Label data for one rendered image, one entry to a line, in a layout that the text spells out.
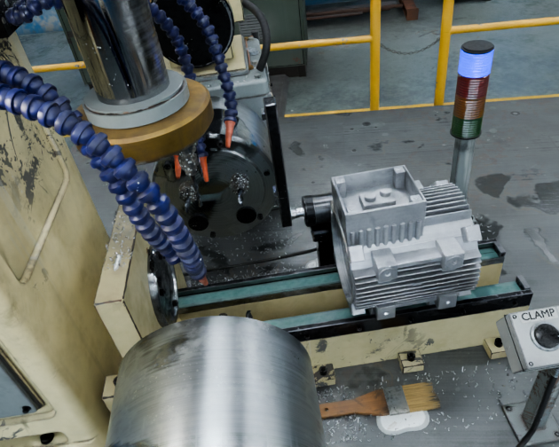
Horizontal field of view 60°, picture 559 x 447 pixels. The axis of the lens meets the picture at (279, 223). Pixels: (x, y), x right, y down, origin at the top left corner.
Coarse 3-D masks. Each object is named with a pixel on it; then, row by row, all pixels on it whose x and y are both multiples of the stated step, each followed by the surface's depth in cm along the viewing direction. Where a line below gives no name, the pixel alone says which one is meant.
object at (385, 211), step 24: (336, 192) 74; (360, 192) 79; (384, 192) 75; (408, 192) 77; (336, 216) 79; (360, 216) 70; (384, 216) 71; (408, 216) 72; (360, 240) 73; (384, 240) 74; (408, 240) 74
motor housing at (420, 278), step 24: (432, 192) 78; (456, 192) 76; (432, 216) 74; (456, 216) 75; (336, 240) 89; (432, 240) 74; (336, 264) 89; (360, 264) 74; (408, 264) 73; (432, 264) 73; (360, 288) 74; (384, 288) 74; (408, 288) 75; (432, 288) 76; (456, 288) 77
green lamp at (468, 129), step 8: (456, 120) 101; (464, 120) 100; (472, 120) 100; (480, 120) 100; (456, 128) 102; (464, 128) 101; (472, 128) 101; (480, 128) 102; (456, 136) 103; (464, 136) 102; (472, 136) 102
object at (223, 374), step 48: (192, 336) 54; (240, 336) 54; (288, 336) 59; (144, 384) 51; (192, 384) 49; (240, 384) 50; (288, 384) 53; (144, 432) 47; (192, 432) 45; (240, 432) 46; (288, 432) 48
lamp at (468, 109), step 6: (456, 96) 99; (456, 102) 100; (462, 102) 98; (468, 102) 97; (474, 102) 97; (480, 102) 97; (456, 108) 100; (462, 108) 99; (468, 108) 98; (474, 108) 98; (480, 108) 98; (456, 114) 101; (462, 114) 100; (468, 114) 99; (474, 114) 99; (480, 114) 99
